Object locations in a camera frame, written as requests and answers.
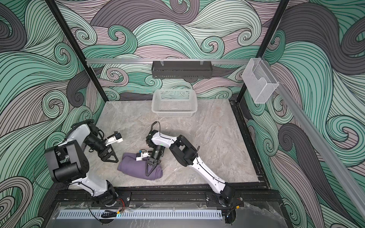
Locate white perforated plastic basket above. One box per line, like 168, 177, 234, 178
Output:
151, 89, 198, 117

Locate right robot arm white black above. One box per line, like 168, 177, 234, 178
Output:
141, 130, 235, 207

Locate black wall-mounted tray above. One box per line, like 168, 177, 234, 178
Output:
151, 61, 213, 79

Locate aluminium right rail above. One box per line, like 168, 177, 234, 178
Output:
260, 59, 365, 218

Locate white slotted cable duct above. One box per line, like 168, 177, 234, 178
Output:
56, 209, 223, 220

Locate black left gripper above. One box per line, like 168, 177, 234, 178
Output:
85, 135, 119, 163

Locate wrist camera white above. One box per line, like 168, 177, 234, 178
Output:
104, 132, 123, 145
136, 149, 151, 161

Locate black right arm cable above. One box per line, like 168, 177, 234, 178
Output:
149, 121, 162, 136

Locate aluminium back rail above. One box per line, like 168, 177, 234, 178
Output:
85, 58, 249, 65

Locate clear acrylic wall holder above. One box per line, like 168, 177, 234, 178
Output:
242, 58, 279, 104

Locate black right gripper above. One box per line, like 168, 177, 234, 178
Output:
148, 147, 165, 177

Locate aluminium rail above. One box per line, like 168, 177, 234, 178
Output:
85, 58, 249, 65
260, 59, 365, 218

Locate purple long pants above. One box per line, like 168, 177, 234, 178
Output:
117, 153, 163, 181

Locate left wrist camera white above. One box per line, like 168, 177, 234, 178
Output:
104, 132, 123, 145

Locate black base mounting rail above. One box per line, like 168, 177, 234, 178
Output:
54, 186, 283, 209

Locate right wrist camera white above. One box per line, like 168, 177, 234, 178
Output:
136, 149, 151, 161

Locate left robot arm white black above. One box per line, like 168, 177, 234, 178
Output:
44, 119, 123, 207

